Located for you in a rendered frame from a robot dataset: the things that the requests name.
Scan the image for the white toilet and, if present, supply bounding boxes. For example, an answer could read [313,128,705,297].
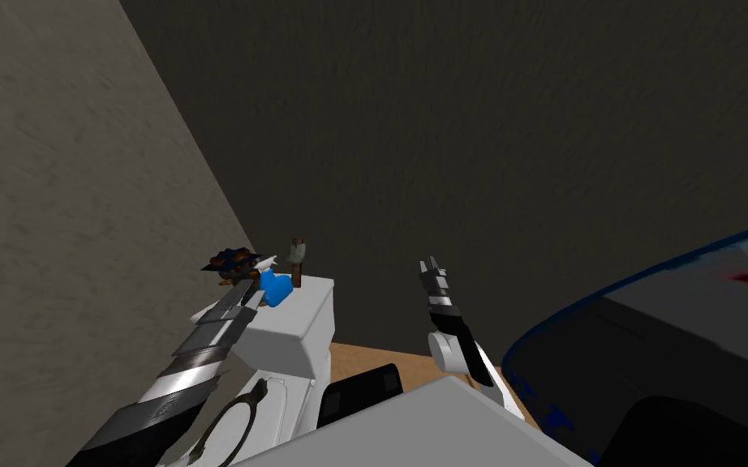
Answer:
[158,275,337,467]

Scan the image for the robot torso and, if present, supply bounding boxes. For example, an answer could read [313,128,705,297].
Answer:
[230,362,595,467]

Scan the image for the blue spray bottle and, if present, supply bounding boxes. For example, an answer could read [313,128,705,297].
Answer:
[259,255,295,309]

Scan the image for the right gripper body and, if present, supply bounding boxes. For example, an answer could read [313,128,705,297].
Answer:
[419,271,462,319]

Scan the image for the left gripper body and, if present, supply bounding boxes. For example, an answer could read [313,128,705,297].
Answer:
[188,302,260,349]

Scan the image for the dark bathtub with blue rim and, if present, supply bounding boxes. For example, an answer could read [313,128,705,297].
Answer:
[500,216,748,467]

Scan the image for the dark blue and brown plant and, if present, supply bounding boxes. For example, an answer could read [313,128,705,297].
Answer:
[201,246,264,287]

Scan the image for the brown stick with grey head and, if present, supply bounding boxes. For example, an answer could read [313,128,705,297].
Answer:
[286,238,310,289]

